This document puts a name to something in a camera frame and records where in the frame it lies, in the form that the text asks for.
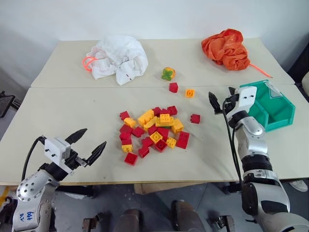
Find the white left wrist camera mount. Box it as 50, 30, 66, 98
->
44, 137, 73, 174

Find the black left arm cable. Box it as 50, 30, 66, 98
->
21, 136, 47, 181

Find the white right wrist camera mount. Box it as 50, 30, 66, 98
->
235, 85, 258, 115

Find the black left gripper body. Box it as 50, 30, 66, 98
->
64, 147, 89, 171

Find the black table frame bar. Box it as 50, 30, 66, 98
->
56, 184, 95, 199

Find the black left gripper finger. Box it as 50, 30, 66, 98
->
64, 128, 88, 144
86, 141, 108, 167

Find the clear plastic label holder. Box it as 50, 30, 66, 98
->
265, 81, 283, 100

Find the orange and green toy fruit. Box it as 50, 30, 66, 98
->
161, 67, 176, 81

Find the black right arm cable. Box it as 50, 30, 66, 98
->
222, 98, 245, 193

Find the orange drawstring loop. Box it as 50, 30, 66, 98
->
82, 56, 97, 73

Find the dark rounded shape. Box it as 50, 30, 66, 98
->
171, 200, 203, 232
119, 208, 143, 232

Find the orange crumpled cloth bag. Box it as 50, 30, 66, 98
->
201, 28, 251, 72

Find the black equipment frame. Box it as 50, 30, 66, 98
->
0, 90, 19, 119

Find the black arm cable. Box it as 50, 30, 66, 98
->
222, 98, 245, 193
21, 136, 47, 181

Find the white crumpled cloth bag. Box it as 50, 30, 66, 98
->
83, 35, 149, 86

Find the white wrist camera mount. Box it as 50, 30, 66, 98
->
235, 85, 258, 115
44, 137, 73, 174

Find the green plastic bin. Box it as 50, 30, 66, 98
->
239, 79, 296, 132

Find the orange drawstring cord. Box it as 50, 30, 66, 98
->
249, 63, 274, 79

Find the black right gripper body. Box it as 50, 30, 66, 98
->
220, 95, 240, 116

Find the white shoe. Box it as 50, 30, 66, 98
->
288, 179, 309, 193

